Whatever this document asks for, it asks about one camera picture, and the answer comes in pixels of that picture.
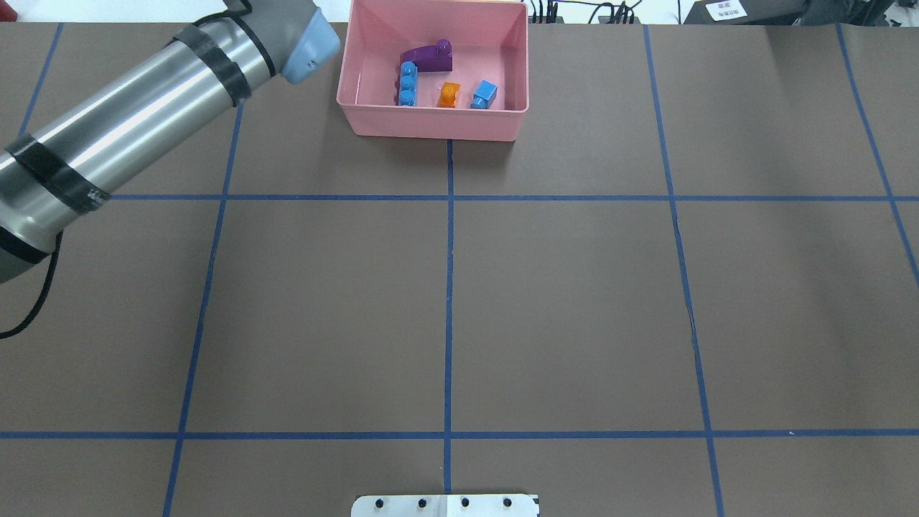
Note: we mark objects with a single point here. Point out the orange toy block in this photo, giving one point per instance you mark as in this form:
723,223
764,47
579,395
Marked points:
449,95

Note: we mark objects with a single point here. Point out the small blue toy block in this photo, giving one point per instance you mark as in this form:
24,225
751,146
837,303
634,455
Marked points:
484,95

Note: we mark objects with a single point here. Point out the long blue toy block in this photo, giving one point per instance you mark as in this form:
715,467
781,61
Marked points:
407,85

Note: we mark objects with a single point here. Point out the purple toy block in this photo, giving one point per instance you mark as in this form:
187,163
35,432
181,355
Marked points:
432,58

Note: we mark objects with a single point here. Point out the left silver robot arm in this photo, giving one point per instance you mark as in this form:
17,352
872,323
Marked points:
71,167

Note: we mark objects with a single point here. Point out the pink plastic box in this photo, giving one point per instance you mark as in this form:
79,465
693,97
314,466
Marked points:
489,42

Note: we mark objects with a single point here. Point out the metal base plate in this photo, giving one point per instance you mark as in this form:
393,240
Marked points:
513,504

